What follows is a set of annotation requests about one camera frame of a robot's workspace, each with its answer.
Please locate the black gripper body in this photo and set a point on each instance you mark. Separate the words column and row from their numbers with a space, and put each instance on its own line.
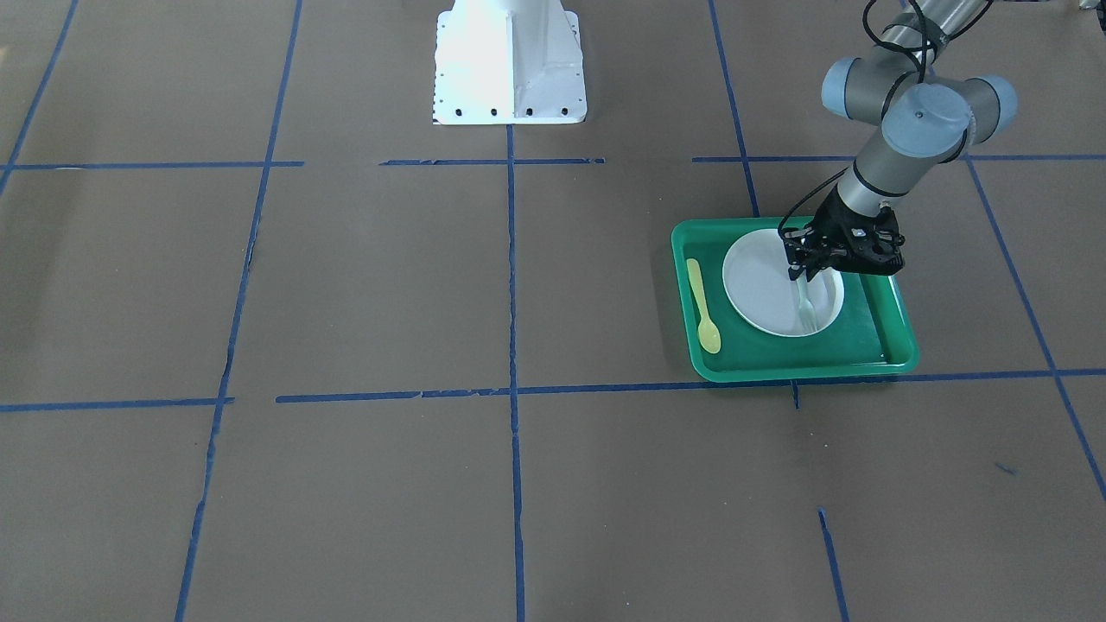
column 831, row 220

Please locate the clear plastic fork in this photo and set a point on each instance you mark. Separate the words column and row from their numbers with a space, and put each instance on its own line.
column 807, row 313

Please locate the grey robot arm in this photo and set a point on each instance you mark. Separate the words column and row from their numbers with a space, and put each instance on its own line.
column 920, row 121

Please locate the white round plate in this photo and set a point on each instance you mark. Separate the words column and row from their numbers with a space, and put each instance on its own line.
column 755, row 276

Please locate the green plastic tray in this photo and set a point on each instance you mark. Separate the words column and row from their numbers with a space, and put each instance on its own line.
column 871, row 336

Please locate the yellow plastic spoon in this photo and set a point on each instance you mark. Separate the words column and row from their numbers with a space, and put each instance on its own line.
column 707, row 332

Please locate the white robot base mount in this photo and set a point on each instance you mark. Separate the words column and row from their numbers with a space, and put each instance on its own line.
column 508, row 62

